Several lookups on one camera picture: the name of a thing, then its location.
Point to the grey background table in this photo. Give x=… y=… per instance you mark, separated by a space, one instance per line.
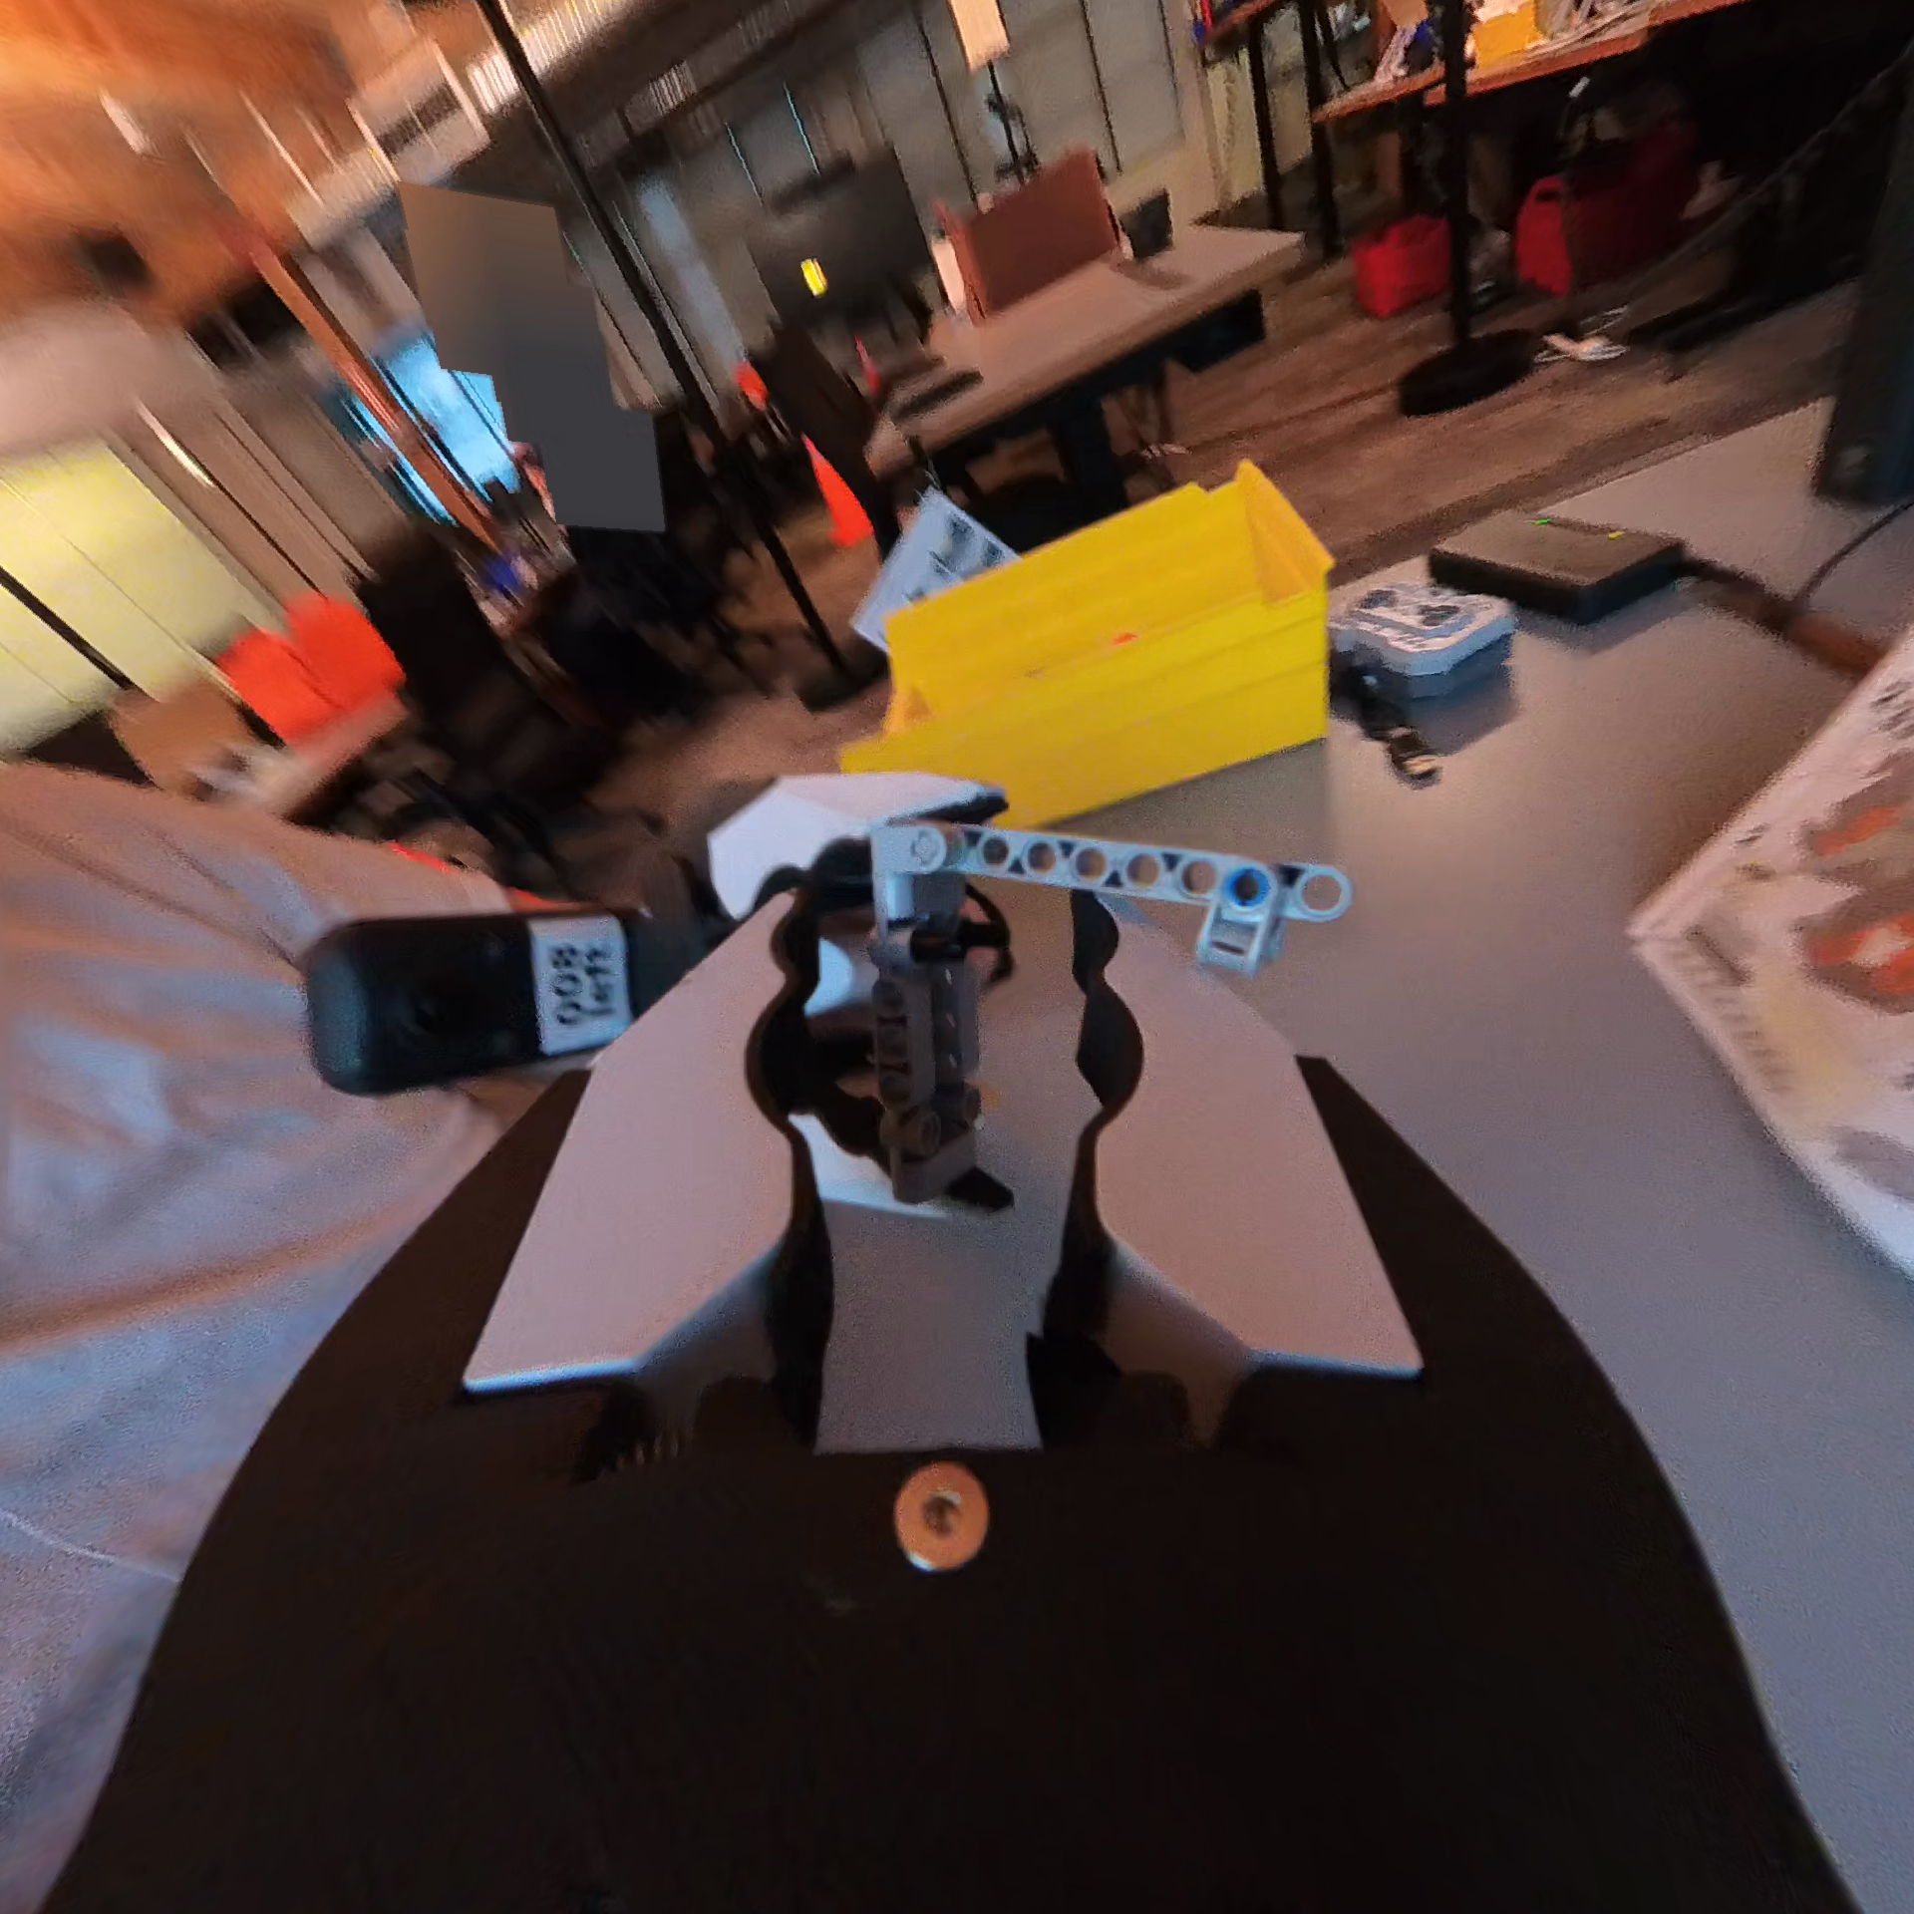
x=1105 y=306

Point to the person's white shirt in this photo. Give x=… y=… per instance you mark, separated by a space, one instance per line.
x=135 y=1122

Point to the dark monitor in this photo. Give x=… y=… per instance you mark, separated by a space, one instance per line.
x=1869 y=329

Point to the small red bag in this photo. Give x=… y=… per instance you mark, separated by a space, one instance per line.
x=1407 y=267

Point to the white printed cardboard box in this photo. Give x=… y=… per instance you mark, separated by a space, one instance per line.
x=1810 y=958

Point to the orange traffic cone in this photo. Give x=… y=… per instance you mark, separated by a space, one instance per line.
x=842 y=502

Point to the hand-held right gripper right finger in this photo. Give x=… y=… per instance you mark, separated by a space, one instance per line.
x=1240 y=1197

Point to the grey toy brick assembly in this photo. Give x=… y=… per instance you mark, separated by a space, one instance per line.
x=928 y=1048

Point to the large red bag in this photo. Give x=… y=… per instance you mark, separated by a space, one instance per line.
x=1608 y=211

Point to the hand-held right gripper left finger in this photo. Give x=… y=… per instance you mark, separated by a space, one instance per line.
x=659 y=1197

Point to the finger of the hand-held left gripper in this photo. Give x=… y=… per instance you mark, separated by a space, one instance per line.
x=807 y=823

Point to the black slanted pole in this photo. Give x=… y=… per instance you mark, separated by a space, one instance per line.
x=702 y=375

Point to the printed paper sheet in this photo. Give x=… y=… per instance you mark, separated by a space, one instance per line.
x=936 y=562

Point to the orange chair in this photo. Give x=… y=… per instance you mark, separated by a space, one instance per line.
x=306 y=666

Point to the brown cardboard box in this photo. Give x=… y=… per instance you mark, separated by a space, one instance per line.
x=1039 y=241

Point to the wooden workbench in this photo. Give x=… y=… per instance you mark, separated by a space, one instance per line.
x=1571 y=53

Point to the yellow plastic bin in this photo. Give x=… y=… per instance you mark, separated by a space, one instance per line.
x=1105 y=674

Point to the black flat box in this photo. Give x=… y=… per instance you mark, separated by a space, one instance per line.
x=1555 y=566

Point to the black stand with round base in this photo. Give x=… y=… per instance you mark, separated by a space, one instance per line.
x=1473 y=375

